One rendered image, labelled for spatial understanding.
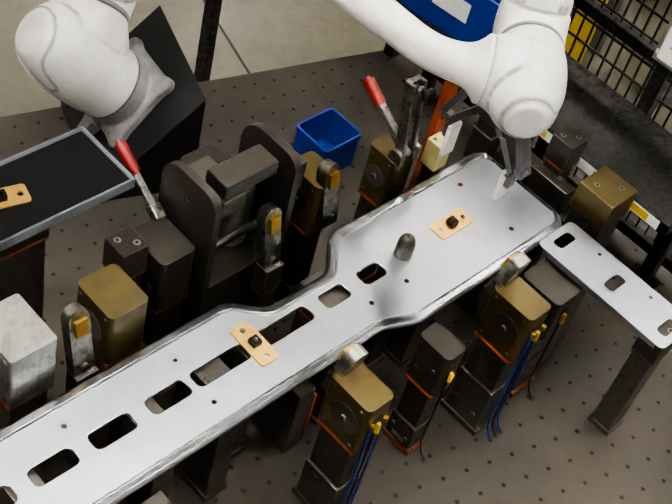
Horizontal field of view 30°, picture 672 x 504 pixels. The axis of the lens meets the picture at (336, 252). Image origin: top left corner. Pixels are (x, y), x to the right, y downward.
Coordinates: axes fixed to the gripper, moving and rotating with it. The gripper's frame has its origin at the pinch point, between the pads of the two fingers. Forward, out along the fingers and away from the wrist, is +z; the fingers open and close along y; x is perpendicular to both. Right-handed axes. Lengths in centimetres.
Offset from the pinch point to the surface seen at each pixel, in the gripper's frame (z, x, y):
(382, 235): 13.9, -12.8, -5.1
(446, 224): 13.7, -1.3, -0.4
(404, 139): 3.5, -2.0, -13.8
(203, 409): 14, -61, 5
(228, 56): 114, 81, -139
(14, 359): 3, -83, -12
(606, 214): 10.3, 23.2, 16.4
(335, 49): 114, 114, -124
